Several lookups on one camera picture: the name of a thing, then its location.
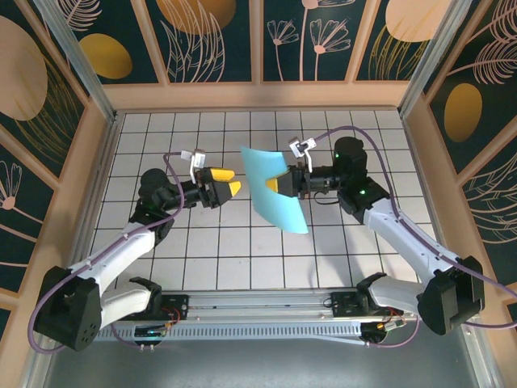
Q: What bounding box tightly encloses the light blue paper sheet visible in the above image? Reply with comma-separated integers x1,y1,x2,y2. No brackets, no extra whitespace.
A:
239,145,310,235

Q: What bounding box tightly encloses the grey metal sheet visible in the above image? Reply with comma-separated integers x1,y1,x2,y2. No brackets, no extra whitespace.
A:
40,338,485,388

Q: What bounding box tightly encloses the small circuit board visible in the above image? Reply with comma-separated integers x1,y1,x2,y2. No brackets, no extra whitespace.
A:
134,326,167,339
360,320,407,337

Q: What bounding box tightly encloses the thin black wire loop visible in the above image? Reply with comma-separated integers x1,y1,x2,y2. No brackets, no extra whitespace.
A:
310,192,343,206

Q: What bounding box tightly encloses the aluminium side rail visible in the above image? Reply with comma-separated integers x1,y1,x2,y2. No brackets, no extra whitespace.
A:
18,115,122,388
399,112,502,388

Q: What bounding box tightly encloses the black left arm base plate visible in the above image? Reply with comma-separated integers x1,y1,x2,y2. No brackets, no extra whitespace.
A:
151,293,190,321

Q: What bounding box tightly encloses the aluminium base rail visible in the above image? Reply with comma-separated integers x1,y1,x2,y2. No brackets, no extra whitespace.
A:
159,287,423,324

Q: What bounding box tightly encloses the aluminium corner post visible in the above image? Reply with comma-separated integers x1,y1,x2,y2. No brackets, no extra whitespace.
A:
397,0,488,119
32,0,120,124

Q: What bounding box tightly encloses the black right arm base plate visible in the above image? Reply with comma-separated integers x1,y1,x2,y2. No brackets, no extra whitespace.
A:
330,291,405,321

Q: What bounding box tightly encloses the grey slotted cable duct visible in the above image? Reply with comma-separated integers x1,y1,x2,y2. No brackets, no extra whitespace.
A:
95,324,365,344

